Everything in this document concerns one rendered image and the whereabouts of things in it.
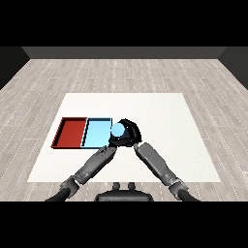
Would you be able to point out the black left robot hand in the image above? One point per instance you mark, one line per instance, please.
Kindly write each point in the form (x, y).
(117, 142)

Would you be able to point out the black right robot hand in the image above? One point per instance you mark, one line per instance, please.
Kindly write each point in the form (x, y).
(135, 132)

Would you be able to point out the small blue can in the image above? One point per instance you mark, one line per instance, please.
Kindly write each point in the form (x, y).
(117, 130)

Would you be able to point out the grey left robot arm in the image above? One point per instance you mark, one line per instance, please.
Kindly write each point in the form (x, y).
(92, 164)

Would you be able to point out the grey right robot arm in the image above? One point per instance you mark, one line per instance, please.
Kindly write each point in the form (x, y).
(158, 164)

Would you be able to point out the shallow light blue open box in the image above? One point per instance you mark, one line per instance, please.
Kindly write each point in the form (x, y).
(96, 132)

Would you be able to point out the shallow red open box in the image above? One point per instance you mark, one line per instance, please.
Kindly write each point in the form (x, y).
(71, 132)

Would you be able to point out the dark grey robot body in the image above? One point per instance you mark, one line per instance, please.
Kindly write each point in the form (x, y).
(124, 195)

